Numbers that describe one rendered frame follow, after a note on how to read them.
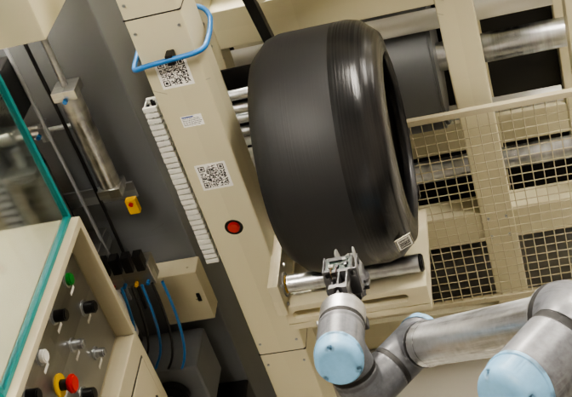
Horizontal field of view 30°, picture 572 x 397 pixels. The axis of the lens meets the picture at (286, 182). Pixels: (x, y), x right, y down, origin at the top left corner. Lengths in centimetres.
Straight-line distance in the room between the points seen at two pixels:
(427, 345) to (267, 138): 60
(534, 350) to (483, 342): 30
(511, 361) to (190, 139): 118
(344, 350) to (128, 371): 82
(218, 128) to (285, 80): 22
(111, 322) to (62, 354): 29
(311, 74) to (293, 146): 16
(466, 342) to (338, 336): 24
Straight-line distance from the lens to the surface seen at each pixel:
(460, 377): 354
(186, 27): 232
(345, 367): 197
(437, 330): 195
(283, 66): 235
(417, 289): 259
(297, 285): 262
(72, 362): 246
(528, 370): 151
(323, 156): 226
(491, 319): 179
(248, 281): 272
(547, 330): 155
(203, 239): 266
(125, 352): 266
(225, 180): 253
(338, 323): 199
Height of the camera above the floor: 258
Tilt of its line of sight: 34 degrees down
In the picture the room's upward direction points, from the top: 19 degrees counter-clockwise
